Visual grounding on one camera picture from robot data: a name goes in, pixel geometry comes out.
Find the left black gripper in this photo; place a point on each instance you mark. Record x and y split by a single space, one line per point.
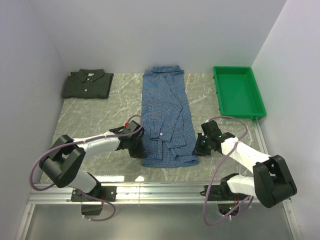
140 152

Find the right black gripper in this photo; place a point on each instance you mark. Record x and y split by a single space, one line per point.
198 150

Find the blue checked long sleeve shirt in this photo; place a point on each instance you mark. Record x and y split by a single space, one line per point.
169 137

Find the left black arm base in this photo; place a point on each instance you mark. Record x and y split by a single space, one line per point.
92 203

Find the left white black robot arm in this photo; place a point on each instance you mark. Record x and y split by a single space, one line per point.
62 165

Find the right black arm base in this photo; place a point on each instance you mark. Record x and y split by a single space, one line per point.
222 192

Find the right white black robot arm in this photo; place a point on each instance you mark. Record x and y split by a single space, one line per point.
271 181

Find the green plastic tray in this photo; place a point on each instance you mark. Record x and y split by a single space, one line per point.
238 93

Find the dark green folded shirt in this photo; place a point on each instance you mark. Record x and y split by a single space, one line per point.
88 84

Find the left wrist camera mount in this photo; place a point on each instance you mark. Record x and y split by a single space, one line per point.
132 126

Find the aluminium mounting rail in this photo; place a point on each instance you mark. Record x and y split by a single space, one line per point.
130 193

